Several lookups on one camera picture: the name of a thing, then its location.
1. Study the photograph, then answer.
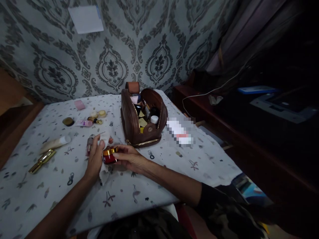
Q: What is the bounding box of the person's right hand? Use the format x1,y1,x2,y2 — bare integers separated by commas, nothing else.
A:
112,144,152,175

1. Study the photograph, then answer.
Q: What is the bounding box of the person's left hand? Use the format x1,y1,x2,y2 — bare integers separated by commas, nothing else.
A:
83,135,114,181

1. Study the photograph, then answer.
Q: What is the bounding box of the white wiping cloth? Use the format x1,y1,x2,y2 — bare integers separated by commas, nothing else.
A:
97,131,116,186

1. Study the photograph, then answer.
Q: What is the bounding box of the red jar with gold lid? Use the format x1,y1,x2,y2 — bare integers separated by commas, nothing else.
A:
102,146,119,166

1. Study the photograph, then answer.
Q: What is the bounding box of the clear pink lip gloss tube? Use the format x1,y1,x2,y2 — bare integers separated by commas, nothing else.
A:
85,134,97,157

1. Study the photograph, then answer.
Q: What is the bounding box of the small pink white tube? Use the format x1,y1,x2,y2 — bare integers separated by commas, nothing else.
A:
73,119,93,128

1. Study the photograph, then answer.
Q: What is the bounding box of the brown leather cosmetic bag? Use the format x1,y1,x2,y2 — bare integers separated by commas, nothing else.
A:
120,81,168,149

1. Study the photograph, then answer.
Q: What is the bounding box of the pink cylindrical container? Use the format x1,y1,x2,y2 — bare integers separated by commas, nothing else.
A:
73,99,86,111

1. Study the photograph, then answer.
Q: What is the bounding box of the cream squeeze tube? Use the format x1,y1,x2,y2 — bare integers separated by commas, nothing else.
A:
40,135,72,154

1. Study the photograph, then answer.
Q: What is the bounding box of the patterned white tablecloth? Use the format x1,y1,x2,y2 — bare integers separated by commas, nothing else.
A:
0,89,244,239

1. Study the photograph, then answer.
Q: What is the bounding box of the gold lipstick tube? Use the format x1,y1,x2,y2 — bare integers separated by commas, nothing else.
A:
28,149,57,174

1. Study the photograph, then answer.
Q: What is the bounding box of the white box with red stripe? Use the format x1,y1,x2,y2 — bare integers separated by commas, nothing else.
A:
166,117,196,148

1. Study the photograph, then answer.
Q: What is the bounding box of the brown wooden furniture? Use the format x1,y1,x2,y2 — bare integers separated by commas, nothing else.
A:
0,66,45,170

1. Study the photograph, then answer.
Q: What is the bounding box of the person's body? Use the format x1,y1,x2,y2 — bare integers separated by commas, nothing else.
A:
96,184,319,239

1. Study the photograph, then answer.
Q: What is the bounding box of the crumpled white paper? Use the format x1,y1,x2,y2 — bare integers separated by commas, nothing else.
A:
209,94,224,106

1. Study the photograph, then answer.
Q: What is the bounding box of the white paper sheet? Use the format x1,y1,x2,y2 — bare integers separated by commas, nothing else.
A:
67,5,104,35

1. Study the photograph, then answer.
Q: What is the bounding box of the dark wooden cabinet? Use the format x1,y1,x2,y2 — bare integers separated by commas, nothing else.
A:
173,84,319,202

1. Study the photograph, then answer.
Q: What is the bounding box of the blue flat case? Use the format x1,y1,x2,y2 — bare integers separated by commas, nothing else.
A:
237,85,279,95

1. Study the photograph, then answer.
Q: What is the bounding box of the dark curtain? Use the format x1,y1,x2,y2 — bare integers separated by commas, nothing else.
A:
206,0,302,84

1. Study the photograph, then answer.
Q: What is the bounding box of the grey printer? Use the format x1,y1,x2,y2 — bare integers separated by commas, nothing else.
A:
249,91,319,124

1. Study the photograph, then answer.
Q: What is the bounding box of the white cable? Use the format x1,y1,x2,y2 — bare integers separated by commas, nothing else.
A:
181,48,252,118

